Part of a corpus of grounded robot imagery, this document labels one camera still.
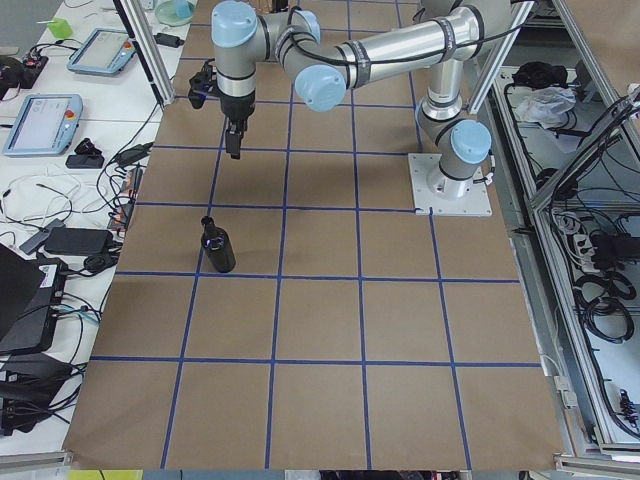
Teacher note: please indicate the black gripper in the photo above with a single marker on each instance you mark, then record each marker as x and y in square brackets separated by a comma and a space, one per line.
[236, 106]

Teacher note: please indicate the dark glass wine bottle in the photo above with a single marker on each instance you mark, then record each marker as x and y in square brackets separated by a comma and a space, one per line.
[217, 246]

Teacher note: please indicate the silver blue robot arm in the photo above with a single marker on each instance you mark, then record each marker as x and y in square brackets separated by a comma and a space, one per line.
[321, 76]

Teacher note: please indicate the black power adapter brick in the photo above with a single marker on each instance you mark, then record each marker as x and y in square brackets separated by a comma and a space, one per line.
[168, 40]

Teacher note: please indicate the translucent green plate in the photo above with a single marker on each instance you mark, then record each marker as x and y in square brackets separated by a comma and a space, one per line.
[165, 14]

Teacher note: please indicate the black small stand device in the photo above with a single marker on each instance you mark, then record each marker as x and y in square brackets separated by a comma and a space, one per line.
[86, 156]

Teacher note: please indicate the upper blue teach pendant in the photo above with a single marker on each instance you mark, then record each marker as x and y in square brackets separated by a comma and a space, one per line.
[104, 53]

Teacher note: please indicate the blue teach pendant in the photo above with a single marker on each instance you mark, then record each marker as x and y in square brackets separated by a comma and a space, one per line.
[45, 125]
[104, 53]

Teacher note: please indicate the lower blue teach pendant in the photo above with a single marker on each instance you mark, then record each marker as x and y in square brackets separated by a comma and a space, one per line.
[45, 125]

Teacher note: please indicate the large black power brick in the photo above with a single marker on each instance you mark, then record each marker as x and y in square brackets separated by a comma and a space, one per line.
[77, 241]

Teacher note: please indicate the black electronics box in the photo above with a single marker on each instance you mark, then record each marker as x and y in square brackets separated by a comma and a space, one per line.
[33, 331]

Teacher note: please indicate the black laptop computer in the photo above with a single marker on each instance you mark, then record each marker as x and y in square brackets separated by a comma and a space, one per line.
[20, 280]

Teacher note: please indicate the crumpled white cloth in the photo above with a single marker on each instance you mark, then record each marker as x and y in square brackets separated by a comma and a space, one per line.
[548, 107]

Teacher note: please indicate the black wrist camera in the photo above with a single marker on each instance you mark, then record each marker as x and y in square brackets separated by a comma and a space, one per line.
[202, 83]

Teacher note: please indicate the aluminium frame post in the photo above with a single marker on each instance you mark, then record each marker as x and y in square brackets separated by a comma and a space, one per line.
[135, 22]

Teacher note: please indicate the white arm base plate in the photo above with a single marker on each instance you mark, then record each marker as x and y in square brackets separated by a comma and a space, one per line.
[436, 194]

